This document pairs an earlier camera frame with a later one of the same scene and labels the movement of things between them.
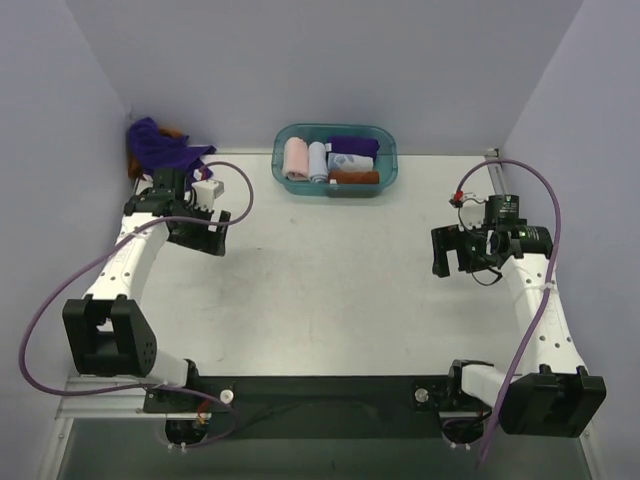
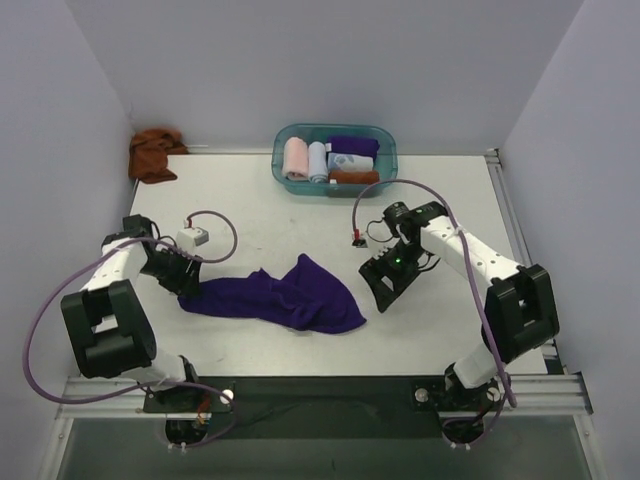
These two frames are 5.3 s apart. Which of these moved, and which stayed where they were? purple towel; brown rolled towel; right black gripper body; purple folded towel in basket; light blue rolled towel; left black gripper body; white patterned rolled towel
Moved: right black gripper body; purple towel; left black gripper body
Stayed: brown rolled towel; light blue rolled towel; purple folded towel in basket; white patterned rolled towel
